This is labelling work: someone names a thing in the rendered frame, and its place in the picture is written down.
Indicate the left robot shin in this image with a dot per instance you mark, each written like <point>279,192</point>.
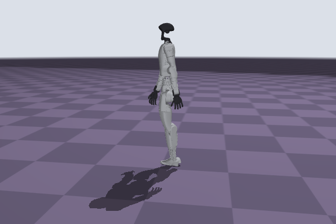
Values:
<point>171,140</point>

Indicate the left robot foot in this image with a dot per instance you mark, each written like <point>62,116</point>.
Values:
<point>170,162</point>

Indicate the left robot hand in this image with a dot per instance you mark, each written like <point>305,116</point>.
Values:
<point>177,100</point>

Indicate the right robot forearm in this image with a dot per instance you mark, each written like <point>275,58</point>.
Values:
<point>159,83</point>

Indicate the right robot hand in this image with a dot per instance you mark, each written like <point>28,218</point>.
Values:
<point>153,96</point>

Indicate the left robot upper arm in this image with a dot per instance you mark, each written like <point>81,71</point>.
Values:
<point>168,50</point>

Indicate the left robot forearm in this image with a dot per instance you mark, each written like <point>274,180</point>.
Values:
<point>173,78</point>

